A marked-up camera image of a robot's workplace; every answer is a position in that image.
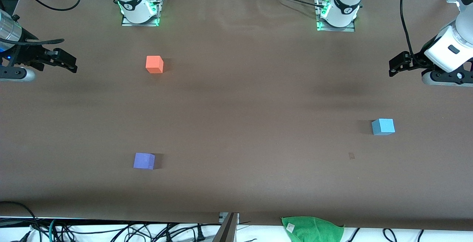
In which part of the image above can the blue foam block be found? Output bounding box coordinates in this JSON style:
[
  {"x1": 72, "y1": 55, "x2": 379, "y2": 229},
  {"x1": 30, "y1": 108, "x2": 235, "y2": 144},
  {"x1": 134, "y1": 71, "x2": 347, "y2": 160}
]
[{"x1": 371, "y1": 119, "x2": 395, "y2": 136}]

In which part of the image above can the orange foam block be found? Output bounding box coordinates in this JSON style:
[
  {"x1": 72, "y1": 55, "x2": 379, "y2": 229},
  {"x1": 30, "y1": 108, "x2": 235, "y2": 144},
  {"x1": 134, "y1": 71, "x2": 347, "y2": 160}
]
[{"x1": 146, "y1": 55, "x2": 164, "y2": 74}]

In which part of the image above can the purple foam block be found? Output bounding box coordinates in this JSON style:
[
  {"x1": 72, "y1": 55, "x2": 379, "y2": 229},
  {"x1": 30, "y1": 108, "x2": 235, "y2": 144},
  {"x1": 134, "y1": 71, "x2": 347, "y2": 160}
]
[{"x1": 133, "y1": 153, "x2": 156, "y2": 170}]

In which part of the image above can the brown table cover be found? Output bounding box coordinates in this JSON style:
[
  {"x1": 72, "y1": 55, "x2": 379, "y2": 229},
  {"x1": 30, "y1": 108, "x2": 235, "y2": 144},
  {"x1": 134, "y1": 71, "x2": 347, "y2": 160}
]
[{"x1": 0, "y1": 0, "x2": 473, "y2": 231}]

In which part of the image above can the green cloth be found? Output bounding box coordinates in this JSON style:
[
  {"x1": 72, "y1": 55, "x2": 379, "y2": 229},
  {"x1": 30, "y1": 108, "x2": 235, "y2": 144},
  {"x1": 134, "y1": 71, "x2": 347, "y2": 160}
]
[{"x1": 281, "y1": 217, "x2": 345, "y2": 242}]

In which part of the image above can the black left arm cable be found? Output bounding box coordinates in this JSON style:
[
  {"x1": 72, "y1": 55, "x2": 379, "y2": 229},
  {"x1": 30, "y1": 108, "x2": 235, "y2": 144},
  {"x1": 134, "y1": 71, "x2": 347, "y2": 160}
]
[{"x1": 400, "y1": 0, "x2": 425, "y2": 67}]

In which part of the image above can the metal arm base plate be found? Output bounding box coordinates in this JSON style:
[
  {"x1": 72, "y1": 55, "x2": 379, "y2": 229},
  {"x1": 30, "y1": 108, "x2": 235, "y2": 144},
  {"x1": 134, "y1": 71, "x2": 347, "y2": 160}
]
[
  {"x1": 121, "y1": 0, "x2": 163, "y2": 27},
  {"x1": 316, "y1": 0, "x2": 356, "y2": 32}
]

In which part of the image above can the metal mounting post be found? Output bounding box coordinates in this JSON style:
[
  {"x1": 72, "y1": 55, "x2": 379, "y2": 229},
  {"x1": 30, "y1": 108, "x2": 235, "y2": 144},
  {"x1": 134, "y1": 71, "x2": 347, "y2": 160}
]
[{"x1": 212, "y1": 212, "x2": 239, "y2": 242}]

